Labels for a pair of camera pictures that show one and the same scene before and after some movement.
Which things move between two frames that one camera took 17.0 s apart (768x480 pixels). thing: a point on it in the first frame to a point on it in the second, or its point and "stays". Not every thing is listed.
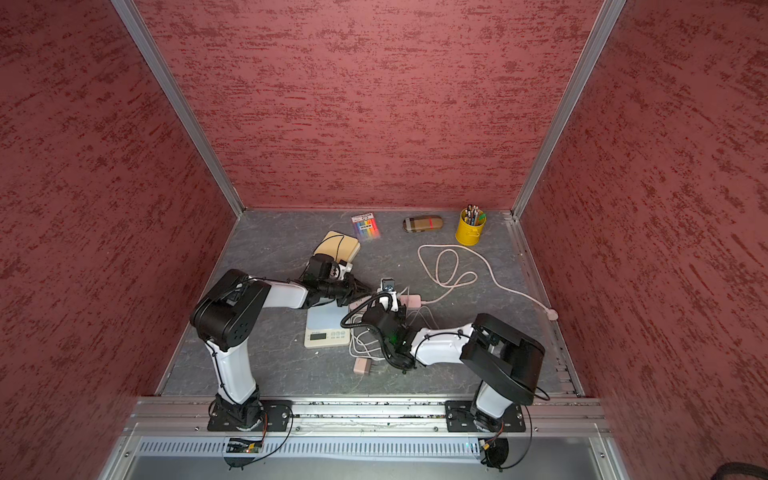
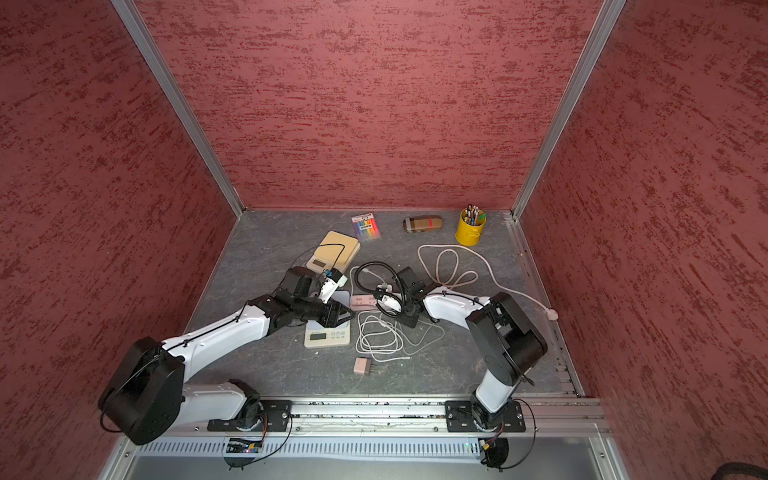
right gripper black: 402,314 to 405,318
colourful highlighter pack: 366,226 stays
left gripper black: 352,290 to 332,312
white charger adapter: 395,307 stays
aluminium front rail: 182,415 stays
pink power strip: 412,301 stays
